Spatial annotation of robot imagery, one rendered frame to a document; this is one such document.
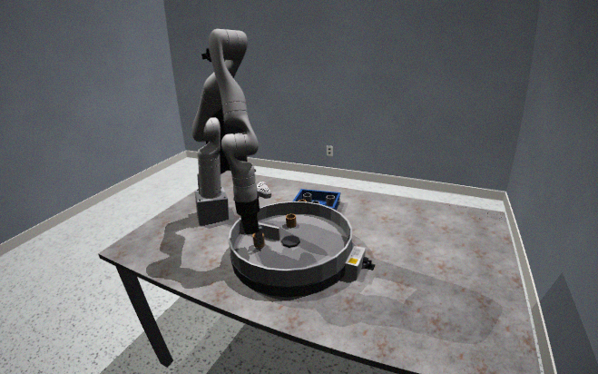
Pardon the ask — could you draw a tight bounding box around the blue crate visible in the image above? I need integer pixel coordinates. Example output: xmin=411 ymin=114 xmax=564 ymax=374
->
xmin=293 ymin=189 xmax=340 ymax=210

